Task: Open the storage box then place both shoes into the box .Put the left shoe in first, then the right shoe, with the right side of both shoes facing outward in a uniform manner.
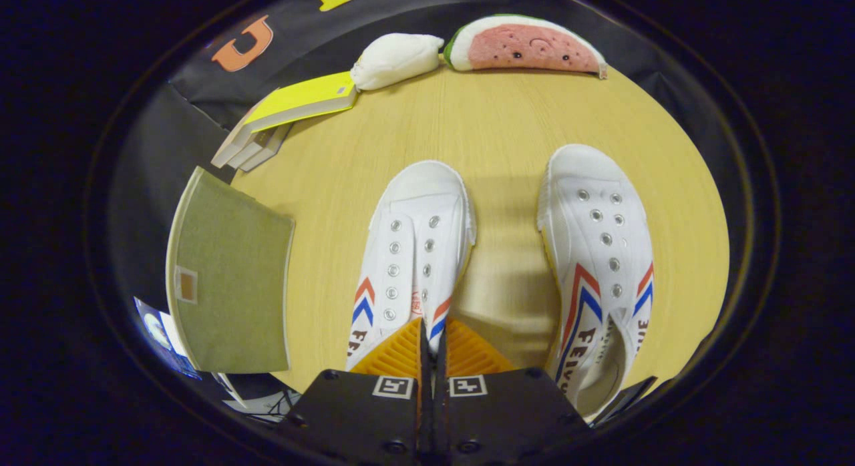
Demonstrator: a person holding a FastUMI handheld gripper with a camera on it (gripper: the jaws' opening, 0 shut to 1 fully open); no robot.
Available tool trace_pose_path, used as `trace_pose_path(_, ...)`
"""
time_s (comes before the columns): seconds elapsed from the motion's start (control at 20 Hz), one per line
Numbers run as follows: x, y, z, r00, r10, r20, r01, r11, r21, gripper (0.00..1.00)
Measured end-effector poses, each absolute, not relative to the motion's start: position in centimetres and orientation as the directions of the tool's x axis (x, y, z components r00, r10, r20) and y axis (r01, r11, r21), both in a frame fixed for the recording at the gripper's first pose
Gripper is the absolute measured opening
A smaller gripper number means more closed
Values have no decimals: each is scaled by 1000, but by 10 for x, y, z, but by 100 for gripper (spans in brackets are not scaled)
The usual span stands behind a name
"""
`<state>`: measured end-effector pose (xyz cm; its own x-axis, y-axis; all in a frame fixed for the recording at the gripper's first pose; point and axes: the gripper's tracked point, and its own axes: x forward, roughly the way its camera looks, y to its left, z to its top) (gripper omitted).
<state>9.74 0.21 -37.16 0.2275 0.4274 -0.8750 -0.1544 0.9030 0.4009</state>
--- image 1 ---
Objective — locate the yellow book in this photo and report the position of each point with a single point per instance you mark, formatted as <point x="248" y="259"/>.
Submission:
<point x="300" y="99"/>

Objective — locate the watermelon slice plush toy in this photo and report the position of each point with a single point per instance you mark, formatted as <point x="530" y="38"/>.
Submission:
<point x="521" y="49"/>

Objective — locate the grey book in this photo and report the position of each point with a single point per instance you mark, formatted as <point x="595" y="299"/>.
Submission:
<point x="267" y="152"/>

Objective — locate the tan book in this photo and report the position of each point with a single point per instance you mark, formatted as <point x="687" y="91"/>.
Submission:
<point x="227" y="145"/>

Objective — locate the white printed sheet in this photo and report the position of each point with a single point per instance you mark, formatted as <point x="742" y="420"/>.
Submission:
<point x="260" y="399"/>

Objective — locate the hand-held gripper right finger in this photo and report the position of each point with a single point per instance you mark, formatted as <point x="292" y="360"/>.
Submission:
<point x="501" y="419"/>

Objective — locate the white canvas shoe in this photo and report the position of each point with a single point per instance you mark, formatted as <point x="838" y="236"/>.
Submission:
<point x="414" y="239"/>
<point x="594" y="239"/>

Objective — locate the lit computer monitor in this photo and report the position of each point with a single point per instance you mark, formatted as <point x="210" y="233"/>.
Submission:
<point x="157" y="332"/>

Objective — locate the white plush toy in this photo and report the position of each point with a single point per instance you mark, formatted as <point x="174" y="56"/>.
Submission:
<point x="394" y="59"/>

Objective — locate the white book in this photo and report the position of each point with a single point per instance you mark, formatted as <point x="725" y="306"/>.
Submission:
<point x="250" y="149"/>

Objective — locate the green fabric storage box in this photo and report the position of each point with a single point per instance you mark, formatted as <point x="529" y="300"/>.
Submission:
<point x="234" y="286"/>

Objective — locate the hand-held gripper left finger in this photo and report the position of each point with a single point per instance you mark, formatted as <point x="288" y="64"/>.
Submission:
<point x="361" y="419"/>

